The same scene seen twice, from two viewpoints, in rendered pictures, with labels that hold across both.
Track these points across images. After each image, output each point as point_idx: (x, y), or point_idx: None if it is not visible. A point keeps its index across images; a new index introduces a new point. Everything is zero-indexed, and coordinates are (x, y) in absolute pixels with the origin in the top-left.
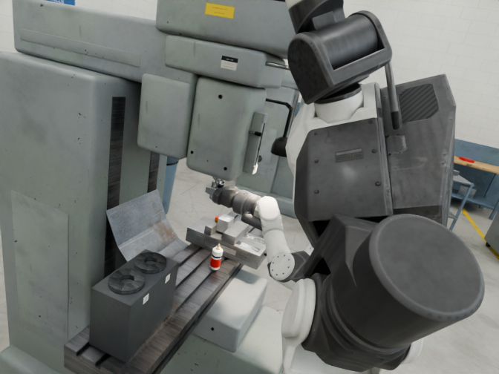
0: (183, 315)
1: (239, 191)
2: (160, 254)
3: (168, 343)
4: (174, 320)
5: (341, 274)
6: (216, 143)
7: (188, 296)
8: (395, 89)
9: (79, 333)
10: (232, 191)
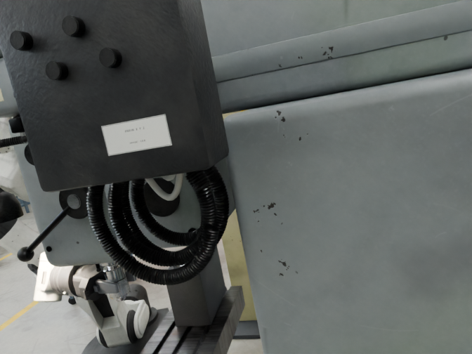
0: (164, 329)
1: (80, 274)
2: (180, 265)
3: (171, 309)
4: (171, 322)
5: None
6: None
7: (163, 345)
8: None
9: (237, 291)
10: (92, 270)
